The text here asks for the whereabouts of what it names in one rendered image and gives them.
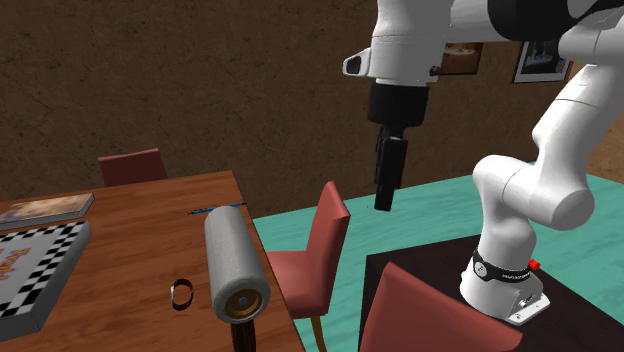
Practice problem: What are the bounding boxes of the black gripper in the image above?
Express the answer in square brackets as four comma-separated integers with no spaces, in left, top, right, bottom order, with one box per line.
[366,80,431,212]

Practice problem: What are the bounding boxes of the teal rug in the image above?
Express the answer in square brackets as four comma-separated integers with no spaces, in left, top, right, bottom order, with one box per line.
[252,160,624,352]

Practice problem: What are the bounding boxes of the dark robot stand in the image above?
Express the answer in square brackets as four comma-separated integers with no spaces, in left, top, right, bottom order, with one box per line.
[359,233,624,352]

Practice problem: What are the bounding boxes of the red chair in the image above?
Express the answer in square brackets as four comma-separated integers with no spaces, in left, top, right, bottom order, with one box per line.
[97,147,169,188]
[359,262,525,352]
[266,181,352,352]

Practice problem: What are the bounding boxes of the blue pen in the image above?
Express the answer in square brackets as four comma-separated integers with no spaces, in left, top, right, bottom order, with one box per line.
[187,201,248,216]

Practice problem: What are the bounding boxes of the grey paper towel roll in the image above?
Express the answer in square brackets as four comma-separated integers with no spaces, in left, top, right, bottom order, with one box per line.
[203,205,272,325]

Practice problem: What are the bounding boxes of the dark brown striped cylinder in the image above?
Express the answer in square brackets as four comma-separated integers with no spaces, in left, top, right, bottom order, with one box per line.
[229,320,259,352]

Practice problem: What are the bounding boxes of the brown wooden table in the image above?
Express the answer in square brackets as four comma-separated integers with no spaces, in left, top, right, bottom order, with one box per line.
[0,170,306,352]

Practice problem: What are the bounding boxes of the grey book with brown cover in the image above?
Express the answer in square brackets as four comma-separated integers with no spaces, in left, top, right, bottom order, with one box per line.
[0,192,96,231]

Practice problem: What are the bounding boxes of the checkered grey box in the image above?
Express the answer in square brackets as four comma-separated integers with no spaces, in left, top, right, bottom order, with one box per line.
[0,221,93,345]

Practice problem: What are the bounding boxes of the dark framed brown wall picture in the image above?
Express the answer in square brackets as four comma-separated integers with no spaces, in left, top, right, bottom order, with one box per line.
[440,42,485,76]

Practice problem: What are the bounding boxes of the white matted dark wall picture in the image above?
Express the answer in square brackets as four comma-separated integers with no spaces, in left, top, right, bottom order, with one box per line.
[511,40,574,85]

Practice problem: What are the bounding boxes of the black metal ring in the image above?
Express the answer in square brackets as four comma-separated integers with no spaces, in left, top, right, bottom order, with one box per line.
[169,278,195,312]

